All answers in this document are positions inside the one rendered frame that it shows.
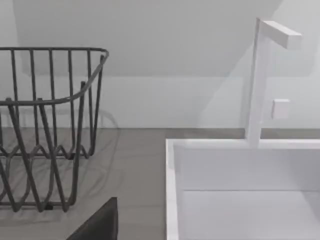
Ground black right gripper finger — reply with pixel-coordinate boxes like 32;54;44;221
66;196;118;240

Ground white sink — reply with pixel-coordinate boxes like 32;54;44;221
165;138;320;240

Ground tall white tap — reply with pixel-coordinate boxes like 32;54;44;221
244;17;303;149

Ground grey wire dish rack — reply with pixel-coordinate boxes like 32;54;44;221
0;46;110;213

